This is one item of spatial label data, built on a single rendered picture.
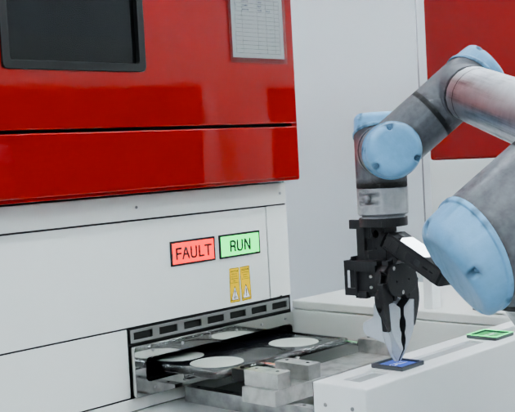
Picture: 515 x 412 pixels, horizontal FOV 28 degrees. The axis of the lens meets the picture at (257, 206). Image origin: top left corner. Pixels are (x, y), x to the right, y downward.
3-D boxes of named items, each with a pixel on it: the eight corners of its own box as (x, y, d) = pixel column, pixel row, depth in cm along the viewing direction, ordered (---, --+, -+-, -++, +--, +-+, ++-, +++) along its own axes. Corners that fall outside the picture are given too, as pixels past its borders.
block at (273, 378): (244, 385, 180) (243, 368, 179) (257, 381, 182) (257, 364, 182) (278, 390, 174) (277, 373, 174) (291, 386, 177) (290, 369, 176)
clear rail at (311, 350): (211, 380, 181) (210, 372, 181) (344, 343, 208) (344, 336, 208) (217, 381, 180) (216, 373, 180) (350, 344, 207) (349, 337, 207)
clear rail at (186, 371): (87, 360, 205) (87, 352, 205) (93, 358, 206) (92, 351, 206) (217, 381, 180) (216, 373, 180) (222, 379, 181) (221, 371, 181)
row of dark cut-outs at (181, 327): (128, 343, 189) (127, 330, 189) (287, 308, 220) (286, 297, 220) (131, 343, 188) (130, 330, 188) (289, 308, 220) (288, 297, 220)
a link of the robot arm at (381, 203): (418, 185, 151) (384, 189, 145) (419, 217, 151) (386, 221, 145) (377, 186, 156) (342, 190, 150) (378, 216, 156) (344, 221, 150)
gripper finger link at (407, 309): (384, 354, 156) (381, 293, 156) (416, 357, 152) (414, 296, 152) (372, 357, 154) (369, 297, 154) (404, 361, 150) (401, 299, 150)
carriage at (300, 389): (242, 402, 179) (241, 386, 179) (369, 363, 206) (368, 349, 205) (275, 408, 174) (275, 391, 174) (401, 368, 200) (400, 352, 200)
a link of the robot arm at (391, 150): (416, 91, 134) (404, 96, 145) (352, 148, 135) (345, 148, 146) (455, 136, 135) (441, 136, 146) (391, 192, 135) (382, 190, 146)
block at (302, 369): (275, 376, 185) (274, 360, 185) (288, 372, 188) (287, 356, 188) (308, 381, 180) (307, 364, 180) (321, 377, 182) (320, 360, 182)
